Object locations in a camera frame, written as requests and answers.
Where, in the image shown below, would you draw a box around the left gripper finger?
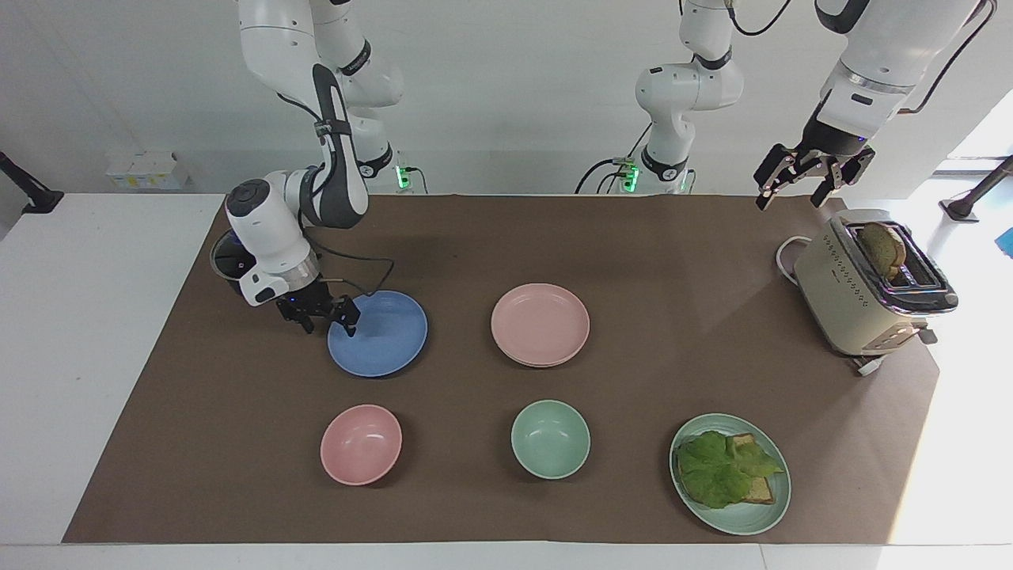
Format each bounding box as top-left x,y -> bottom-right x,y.
753,143 -> 821,212
810,146 -> 878,210

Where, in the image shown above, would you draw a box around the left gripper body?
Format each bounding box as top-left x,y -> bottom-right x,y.
798,109 -> 874,165

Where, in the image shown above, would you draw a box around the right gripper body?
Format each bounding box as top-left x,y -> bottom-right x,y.
276,281 -> 338,322

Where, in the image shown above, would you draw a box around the blue plate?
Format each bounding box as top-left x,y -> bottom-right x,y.
328,291 -> 429,378

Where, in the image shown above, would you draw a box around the bread slice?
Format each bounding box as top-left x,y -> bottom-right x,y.
858,222 -> 908,280

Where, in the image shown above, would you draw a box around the black round bowl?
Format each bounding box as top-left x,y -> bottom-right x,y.
210,230 -> 256,298

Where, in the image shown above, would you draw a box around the beige toaster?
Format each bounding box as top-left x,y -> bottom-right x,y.
793,209 -> 959,378

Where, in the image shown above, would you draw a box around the black stand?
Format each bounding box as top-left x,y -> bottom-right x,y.
939,154 -> 1013,222
0,151 -> 65,215

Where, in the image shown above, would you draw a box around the pink bowl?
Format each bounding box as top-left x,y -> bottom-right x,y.
320,405 -> 403,486

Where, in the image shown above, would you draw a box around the pink plate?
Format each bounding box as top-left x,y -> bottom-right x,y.
491,283 -> 590,365

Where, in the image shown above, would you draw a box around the white boxes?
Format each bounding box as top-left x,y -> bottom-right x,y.
106,151 -> 192,192

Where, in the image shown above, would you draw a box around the beige plate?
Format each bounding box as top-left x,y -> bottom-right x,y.
494,336 -> 590,369

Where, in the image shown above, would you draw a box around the green bowl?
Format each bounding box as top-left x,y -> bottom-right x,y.
510,400 -> 591,481

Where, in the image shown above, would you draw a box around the green lettuce leaf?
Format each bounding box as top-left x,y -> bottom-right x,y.
676,431 -> 785,510

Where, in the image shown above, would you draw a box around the toast slice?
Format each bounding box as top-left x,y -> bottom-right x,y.
728,433 -> 777,506

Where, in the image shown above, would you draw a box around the green plate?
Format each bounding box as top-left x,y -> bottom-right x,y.
670,413 -> 792,536

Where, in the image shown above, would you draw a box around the white cable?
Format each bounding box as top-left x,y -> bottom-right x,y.
775,235 -> 813,283

